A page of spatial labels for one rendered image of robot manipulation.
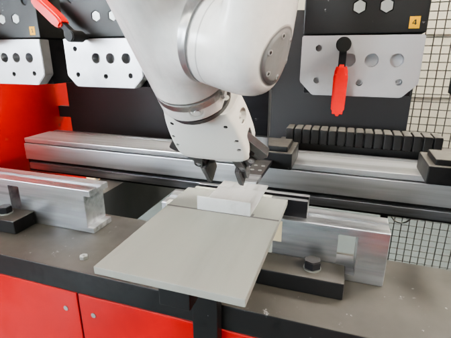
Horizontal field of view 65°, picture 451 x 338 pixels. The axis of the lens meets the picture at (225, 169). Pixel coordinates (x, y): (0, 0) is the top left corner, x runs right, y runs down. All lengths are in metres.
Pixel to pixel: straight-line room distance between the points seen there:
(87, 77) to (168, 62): 0.37
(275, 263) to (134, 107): 0.84
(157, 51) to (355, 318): 0.44
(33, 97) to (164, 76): 1.09
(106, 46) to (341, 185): 0.56
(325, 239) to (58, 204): 0.54
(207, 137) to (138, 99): 0.85
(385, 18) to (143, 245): 0.42
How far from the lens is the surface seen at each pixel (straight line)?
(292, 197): 0.62
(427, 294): 0.66
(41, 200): 0.85
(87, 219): 0.79
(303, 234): 0.61
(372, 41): 0.52
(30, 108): 1.39
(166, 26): 0.30
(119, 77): 0.63
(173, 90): 0.35
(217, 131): 0.41
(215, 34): 0.28
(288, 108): 1.09
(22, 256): 0.77
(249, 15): 0.26
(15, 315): 0.86
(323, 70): 0.52
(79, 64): 0.68
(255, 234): 0.48
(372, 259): 0.62
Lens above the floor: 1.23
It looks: 18 degrees down
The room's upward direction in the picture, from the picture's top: straight up
